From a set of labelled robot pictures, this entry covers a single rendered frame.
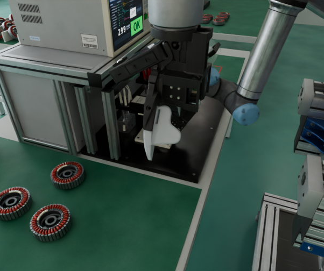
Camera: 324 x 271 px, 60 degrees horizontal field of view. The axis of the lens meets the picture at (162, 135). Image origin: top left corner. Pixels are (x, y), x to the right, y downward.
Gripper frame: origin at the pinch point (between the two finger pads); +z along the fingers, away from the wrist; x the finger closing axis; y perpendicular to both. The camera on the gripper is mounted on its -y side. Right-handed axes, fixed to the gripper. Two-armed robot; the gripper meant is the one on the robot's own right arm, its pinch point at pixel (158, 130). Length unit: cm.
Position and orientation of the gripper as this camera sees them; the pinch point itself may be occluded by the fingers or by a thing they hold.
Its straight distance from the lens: 115.6
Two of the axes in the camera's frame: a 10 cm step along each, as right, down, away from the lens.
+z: -4.5, 5.8, 6.8
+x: 4.1, -5.4, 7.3
